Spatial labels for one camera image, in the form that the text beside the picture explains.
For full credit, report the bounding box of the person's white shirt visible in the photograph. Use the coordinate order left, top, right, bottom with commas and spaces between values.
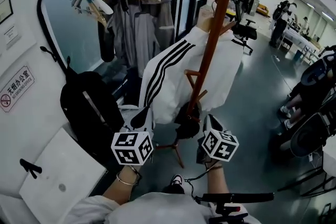
62, 191, 263, 224

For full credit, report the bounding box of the yellow sofa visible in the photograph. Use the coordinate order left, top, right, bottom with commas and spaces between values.
257, 4, 271, 18

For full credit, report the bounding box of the black rack hook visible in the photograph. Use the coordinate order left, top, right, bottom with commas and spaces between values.
39, 46, 57, 62

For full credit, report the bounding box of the person's left forearm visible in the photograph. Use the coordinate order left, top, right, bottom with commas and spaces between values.
102, 164, 142, 205

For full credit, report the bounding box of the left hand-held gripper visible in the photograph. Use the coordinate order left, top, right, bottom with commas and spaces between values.
110, 106, 155, 166

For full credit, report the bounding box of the light grey bag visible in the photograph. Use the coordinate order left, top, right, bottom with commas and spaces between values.
118, 104, 144, 130

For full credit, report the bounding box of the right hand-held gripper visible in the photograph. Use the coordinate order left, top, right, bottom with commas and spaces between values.
196, 113, 240, 166

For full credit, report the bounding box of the person's right forearm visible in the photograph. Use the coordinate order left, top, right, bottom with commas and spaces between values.
206, 161, 232, 196

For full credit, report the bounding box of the person's black trouser leg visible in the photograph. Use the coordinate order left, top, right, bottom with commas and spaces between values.
162, 185, 186, 196

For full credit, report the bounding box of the black chest mount bar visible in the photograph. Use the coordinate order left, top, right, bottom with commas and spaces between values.
194, 193, 275, 221

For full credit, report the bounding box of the black office chair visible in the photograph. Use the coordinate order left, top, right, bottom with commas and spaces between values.
230, 0, 258, 55

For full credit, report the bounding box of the black faucet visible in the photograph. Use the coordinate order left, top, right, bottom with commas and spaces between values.
19, 158, 43, 180

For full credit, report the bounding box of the black round equipment pack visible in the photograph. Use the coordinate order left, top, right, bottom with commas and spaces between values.
270, 111, 336, 158

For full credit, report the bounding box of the white wall switch panel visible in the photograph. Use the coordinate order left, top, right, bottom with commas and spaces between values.
4, 25, 22, 49

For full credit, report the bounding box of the dark blue bag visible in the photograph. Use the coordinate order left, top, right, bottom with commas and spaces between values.
125, 67, 144, 105

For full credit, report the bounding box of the light grey jacket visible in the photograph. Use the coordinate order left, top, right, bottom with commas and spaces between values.
107, 2, 161, 78

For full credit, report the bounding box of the black backpack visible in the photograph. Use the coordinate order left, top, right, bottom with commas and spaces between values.
59, 56, 125, 155

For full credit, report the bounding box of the orange wooden coat stand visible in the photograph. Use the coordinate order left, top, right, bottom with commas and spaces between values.
154, 0, 239, 169

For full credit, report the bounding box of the gold wrist bangle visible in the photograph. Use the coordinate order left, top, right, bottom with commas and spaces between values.
116, 173, 139, 186

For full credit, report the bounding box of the white jacket with black stripes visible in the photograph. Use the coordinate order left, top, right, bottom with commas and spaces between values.
138, 25, 244, 125

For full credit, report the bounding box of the black bag on stand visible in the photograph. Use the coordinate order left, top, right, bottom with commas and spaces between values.
174, 102, 202, 140

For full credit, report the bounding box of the person's black white shoe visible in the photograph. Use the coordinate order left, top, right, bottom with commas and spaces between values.
170, 174, 184, 188

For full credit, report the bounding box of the dark grey jacket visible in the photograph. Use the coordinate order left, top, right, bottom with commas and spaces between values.
97, 0, 176, 78

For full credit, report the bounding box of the no smoking sign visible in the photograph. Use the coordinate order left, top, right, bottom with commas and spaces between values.
0, 65, 36, 113

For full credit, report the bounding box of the long white table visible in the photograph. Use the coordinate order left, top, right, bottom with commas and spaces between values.
278, 26, 321, 61

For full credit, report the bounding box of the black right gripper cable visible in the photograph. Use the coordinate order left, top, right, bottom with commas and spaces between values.
184, 161, 219, 200

